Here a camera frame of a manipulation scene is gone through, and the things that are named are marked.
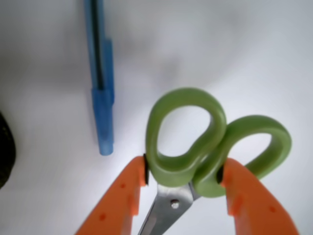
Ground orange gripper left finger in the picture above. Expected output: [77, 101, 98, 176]
[76, 155, 149, 235]

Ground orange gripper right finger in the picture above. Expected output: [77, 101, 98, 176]
[221, 158, 299, 235]

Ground green handled scissors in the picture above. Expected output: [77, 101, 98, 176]
[139, 88, 291, 235]

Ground black mesh pen holder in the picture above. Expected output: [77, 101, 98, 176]
[0, 114, 16, 188]

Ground blue capped ballpoint pen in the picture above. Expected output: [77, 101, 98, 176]
[84, 0, 114, 156]

